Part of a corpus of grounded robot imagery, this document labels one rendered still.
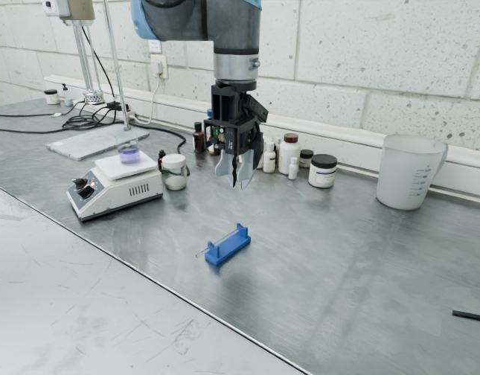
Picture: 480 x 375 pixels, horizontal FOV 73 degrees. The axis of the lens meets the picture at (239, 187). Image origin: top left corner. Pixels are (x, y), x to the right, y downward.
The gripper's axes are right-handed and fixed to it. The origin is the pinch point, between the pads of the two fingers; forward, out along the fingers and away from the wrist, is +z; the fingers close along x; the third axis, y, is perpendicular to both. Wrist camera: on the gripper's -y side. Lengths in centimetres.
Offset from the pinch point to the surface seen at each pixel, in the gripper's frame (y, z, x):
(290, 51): -46, -21, -9
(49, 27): -60, -25, -142
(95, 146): -16, 10, -65
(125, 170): 4.8, 2.2, -27.4
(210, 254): 12.4, 10.0, 0.7
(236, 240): 6.3, 9.8, 2.9
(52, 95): -48, 6, -134
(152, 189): 0.8, 7.8, -23.5
